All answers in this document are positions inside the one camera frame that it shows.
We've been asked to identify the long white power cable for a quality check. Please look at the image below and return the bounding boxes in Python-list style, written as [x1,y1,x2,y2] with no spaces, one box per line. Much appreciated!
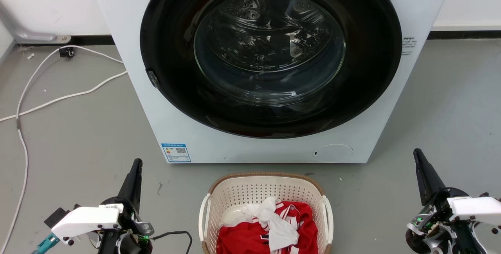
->
[0,45,124,243]

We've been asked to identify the red garment white stripes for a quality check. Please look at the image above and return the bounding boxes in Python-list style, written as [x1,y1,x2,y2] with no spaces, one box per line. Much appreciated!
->
[216,201,319,254]

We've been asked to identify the round white filter cover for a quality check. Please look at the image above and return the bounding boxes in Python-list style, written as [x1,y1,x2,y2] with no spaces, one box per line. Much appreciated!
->
[312,144,353,163]

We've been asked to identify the grey door latch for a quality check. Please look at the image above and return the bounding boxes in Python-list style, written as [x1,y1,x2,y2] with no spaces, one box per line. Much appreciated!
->
[146,69,160,89]

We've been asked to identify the small printed text label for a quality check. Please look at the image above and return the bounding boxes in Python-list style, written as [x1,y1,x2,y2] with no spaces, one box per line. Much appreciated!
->
[401,37,418,56]

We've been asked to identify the thin black left gripper cable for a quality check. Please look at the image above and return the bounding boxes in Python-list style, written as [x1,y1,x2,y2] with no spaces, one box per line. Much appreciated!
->
[151,231,193,254]

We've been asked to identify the white cloth garment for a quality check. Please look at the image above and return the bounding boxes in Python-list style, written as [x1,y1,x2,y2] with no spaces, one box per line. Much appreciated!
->
[241,196,300,253]

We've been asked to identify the white front-load washing machine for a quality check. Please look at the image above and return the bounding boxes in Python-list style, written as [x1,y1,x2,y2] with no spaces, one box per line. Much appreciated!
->
[86,0,458,164]

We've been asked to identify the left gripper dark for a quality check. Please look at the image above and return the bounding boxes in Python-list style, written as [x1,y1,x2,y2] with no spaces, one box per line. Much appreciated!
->
[99,159,155,254]

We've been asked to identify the black round washer door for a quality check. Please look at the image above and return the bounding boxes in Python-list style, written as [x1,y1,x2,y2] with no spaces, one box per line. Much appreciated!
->
[140,0,403,139]

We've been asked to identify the blue energy label sticker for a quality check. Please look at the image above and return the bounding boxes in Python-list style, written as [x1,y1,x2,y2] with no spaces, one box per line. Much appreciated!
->
[161,142,192,163]

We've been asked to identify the teal connector piece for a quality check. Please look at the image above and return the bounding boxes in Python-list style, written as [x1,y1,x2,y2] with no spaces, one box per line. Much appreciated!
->
[31,233,60,254]

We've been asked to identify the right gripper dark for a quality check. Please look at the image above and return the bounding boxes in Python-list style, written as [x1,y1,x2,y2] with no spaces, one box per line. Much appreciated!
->
[405,148,476,254]

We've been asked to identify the white laundry basket brown rim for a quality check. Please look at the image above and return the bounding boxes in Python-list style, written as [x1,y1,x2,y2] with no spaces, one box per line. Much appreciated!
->
[198,172,334,254]

